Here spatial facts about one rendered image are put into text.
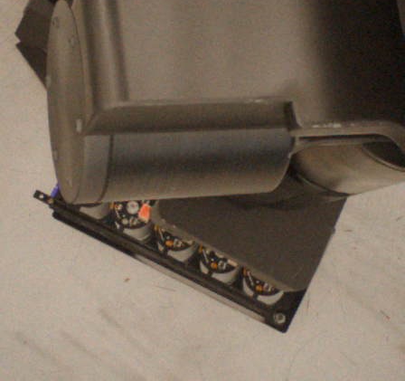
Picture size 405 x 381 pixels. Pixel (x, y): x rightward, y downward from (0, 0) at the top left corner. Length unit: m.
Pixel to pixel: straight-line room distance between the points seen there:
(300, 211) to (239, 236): 0.03
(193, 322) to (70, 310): 0.08
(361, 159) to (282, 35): 0.05
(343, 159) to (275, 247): 0.09
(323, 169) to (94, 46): 0.10
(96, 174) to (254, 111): 0.04
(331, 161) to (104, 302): 0.36
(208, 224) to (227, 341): 0.28
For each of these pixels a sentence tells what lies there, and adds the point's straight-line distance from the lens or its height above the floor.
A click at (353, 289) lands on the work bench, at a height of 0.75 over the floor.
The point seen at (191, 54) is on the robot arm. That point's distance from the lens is 0.27.
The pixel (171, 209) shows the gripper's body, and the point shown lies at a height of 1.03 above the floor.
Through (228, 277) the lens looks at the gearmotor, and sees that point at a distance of 0.63.
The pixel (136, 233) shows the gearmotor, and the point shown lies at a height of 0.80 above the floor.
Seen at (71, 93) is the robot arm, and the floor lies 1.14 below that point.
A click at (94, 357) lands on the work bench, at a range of 0.67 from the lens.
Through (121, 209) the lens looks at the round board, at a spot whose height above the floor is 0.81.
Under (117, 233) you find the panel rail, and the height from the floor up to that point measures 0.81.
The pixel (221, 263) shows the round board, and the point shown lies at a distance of 0.61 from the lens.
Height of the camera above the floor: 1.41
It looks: 75 degrees down
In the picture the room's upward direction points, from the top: 4 degrees counter-clockwise
